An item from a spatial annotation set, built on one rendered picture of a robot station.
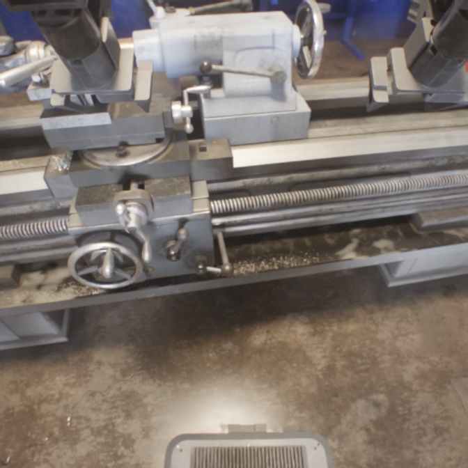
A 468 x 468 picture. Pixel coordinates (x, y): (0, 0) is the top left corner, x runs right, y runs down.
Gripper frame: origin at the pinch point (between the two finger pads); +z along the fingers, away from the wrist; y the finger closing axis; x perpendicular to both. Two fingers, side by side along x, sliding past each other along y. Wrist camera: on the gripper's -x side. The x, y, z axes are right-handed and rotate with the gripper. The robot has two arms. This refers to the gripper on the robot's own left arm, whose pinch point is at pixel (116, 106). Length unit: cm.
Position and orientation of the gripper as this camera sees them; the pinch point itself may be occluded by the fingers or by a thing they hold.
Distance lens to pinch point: 59.7
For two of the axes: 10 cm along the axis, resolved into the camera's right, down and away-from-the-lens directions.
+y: -10.0, 0.1, 0.0
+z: 0.0, 1.9, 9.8
